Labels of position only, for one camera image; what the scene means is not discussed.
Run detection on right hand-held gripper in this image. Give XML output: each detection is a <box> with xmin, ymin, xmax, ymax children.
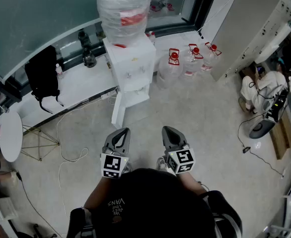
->
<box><xmin>161</xmin><ymin>126</ymin><xmax>196</xmax><ymax>175</ymax></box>

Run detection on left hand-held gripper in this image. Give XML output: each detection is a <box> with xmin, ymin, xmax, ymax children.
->
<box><xmin>100</xmin><ymin>127</ymin><xmax>131</xmax><ymax>179</ymax></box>

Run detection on person's right forearm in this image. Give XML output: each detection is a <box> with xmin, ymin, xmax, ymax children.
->
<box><xmin>176</xmin><ymin>172</ymin><xmax>208</xmax><ymax>196</ymax></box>

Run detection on person's left forearm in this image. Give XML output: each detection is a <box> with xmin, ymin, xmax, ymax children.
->
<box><xmin>83</xmin><ymin>176</ymin><xmax>121</xmax><ymax>210</ymax></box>

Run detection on clear water jug red cap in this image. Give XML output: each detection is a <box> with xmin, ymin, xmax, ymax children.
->
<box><xmin>156</xmin><ymin>48</ymin><xmax>183</xmax><ymax>89</ymax></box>
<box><xmin>182</xmin><ymin>43</ymin><xmax>204</xmax><ymax>78</ymax></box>
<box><xmin>201</xmin><ymin>42</ymin><xmax>222</xmax><ymax>73</ymax></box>

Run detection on white water dispenser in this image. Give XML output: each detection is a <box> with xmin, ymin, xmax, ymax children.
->
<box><xmin>102</xmin><ymin>32</ymin><xmax>157</xmax><ymax>109</ymax></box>

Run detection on plastic-wrapped large water bottle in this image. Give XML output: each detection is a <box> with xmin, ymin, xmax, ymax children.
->
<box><xmin>95</xmin><ymin>0</ymin><xmax>157</xmax><ymax>49</ymax></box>

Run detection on grey sneaker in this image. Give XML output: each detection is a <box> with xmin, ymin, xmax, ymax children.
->
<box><xmin>156</xmin><ymin>157</ymin><xmax>168</xmax><ymax>172</ymax></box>
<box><xmin>122</xmin><ymin>161</ymin><xmax>133</xmax><ymax>175</ymax></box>

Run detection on white dispenser cabinet door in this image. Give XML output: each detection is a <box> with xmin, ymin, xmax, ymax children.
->
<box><xmin>111</xmin><ymin>90</ymin><xmax>126</xmax><ymax>130</ymax></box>

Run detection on white power strip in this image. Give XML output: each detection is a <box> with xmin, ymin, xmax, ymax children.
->
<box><xmin>100</xmin><ymin>90</ymin><xmax>118</xmax><ymax>101</ymax></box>

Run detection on white drip tray grille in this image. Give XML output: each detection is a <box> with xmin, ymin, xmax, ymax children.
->
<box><xmin>123</xmin><ymin>83</ymin><xmax>147</xmax><ymax>92</ymax></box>

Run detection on person's black shirt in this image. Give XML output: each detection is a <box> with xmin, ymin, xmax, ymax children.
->
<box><xmin>70</xmin><ymin>168</ymin><xmax>243</xmax><ymax>238</ymax></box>

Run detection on dark glass jar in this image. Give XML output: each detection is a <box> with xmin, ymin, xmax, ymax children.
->
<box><xmin>82</xmin><ymin>48</ymin><xmax>97</xmax><ymax>68</ymax></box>
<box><xmin>77</xmin><ymin>29</ymin><xmax>90</xmax><ymax>48</ymax></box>

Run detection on grey floor fan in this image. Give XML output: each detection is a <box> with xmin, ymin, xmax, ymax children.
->
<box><xmin>248</xmin><ymin>100</ymin><xmax>285</xmax><ymax>140</ymax></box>

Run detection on small bottle red label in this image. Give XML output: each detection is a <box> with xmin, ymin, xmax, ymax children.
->
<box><xmin>55</xmin><ymin>63</ymin><xmax>64</xmax><ymax>80</ymax></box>

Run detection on black backpack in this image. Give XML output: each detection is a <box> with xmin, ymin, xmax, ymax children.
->
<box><xmin>24</xmin><ymin>45</ymin><xmax>64</xmax><ymax>114</ymax></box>

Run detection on white bottle red cap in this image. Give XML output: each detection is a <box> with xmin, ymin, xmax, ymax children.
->
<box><xmin>147</xmin><ymin>31</ymin><xmax>156</xmax><ymax>47</ymax></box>

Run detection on white round table gold legs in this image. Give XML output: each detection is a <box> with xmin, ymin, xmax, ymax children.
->
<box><xmin>0</xmin><ymin>112</ymin><xmax>61</xmax><ymax>163</ymax></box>

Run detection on wooden board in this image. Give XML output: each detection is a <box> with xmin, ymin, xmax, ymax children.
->
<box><xmin>269</xmin><ymin>108</ymin><xmax>291</xmax><ymax>160</ymax></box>

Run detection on grey metal cabinet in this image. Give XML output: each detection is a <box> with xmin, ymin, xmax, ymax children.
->
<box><xmin>211</xmin><ymin>0</ymin><xmax>291</xmax><ymax>82</ymax></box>

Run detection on white plastic box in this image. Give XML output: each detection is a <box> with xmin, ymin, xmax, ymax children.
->
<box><xmin>0</xmin><ymin>196</ymin><xmax>18</xmax><ymax>225</ymax></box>

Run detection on white floor cable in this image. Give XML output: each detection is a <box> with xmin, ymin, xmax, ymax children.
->
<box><xmin>56</xmin><ymin>93</ymin><xmax>118</xmax><ymax>233</ymax></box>

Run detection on black floor cable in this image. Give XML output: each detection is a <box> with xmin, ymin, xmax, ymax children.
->
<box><xmin>16</xmin><ymin>172</ymin><xmax>62</xmax><ymax>238</ymax></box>
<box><xmin>237</xmin><ymin>115</ymin><xmax>285</xmax><ymax>178</ymax></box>

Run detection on black window frame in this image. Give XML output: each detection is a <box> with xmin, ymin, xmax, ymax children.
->
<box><xmin>145</xmin><ymin>0</ymin><xmax>220</xmax><ymax>36</ymax></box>

